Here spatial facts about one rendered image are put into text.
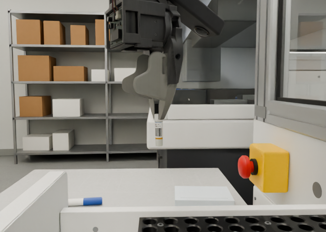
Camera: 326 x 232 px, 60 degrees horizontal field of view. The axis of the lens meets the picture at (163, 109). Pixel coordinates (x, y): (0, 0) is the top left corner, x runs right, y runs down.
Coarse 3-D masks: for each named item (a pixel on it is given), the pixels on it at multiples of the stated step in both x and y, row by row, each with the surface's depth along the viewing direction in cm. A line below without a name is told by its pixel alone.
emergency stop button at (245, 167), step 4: (244, 156) 50; (240, 160) 50; (244, 160) 49; (248, 160) 49; (240, 164) 50; (244, 164) 49; (248, 164) 48; (252, 164) 50; (240, 168) 50; (244, 168) 48; (248, 168) 48; (252, 168) 49; (240, 172) 50; (244, 172) 49; (248, 172) 48; (244, 176) 49; (248, 176) 49
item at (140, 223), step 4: (140, 220) 25; (144, 220) 25; (148, 220) 25; (152, 220) 25; (156, 220) 25; (140, 224) 24; (144, 224) 24; (148, 224) 25; (152, 224) 25; (156, 224) 24; (140, 228) 23; (144, 228) 24; (148, 228) 24; (152, 228) 24; (156, 228) 24; (160, 228) 23
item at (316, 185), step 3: (315, 183) 39; (318, 183) 39; (312, 186) 40; (315, 186) 39; (318, 186) 39; (312, 189) 40; (315, 189) 39; (318, 189) 39; (321, 189) 38; (315, 192) 39; (318, 192) 39; (321, 192) 38; (315, 195) 39; (318, 195) 39; (321, 195) 38; (318, 198) 39
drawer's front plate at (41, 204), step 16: (48, 176) 28; (64, 176) 29; (32, 192) 24; (48, 192) 25; (64, 192) 29; (16, 208) 21; (32, 208) 22; (48, 208) 25; (0, 224) 18; (16, 224) 19; (32, 224) 22; (48, 224) 25
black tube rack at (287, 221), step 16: (160, 224) 24; (176, 224) 24; (192, 224) 24; (208, 224) 24; (224, 224) 24; (240, 224) 24; (256, 224) 24; (272, 224) 24; (288, 224) 24; (304, 224) 24; (320, 224) 24
